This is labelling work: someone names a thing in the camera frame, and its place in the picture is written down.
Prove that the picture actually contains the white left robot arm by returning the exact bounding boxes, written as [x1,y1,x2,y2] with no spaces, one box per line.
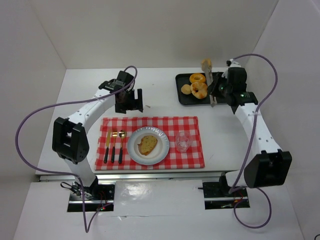
[52,69,143,194]

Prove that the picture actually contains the white round plate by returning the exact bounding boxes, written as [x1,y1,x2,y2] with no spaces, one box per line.
[126,126,170,166]

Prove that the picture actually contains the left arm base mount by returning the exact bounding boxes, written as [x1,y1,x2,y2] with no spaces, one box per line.
[60,181,115,213]

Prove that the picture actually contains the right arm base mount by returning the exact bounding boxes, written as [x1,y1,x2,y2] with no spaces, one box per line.
[198,177,250,210]

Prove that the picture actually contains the black rectangular tray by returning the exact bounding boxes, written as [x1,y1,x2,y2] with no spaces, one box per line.
[175,72,227,107]

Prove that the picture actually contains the gold fork dark handle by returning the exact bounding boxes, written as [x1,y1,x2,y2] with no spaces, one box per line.
[110,128,118,164]

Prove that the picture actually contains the red white checkered cloth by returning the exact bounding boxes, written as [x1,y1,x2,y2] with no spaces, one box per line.
[94,116,205,171]

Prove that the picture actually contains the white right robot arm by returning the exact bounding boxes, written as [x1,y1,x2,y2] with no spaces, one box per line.
[209,62,292,194]

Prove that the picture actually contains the ring shaped bread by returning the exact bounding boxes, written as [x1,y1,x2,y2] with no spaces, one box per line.
[189,73,206,84]

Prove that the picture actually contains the metal tongs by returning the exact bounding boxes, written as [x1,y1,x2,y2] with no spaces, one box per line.
[204,70,217,108]

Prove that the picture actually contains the gold spoon dark handle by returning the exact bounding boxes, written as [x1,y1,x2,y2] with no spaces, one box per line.
[118,130,127,165]

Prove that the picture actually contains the glazed donut bread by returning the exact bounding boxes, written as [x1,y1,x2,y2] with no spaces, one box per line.
[190,82,208,99]

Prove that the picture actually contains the clear drinking glass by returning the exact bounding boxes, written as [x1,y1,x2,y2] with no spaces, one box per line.
[175,131,193,153]

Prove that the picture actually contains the small round bun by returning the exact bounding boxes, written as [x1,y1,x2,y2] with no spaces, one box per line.
[180,84,192,95]

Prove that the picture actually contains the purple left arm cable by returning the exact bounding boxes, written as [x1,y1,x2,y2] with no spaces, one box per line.
[14,65,138,233]

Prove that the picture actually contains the toasted bread slice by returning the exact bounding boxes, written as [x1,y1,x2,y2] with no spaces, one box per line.
[138,135,158,156]

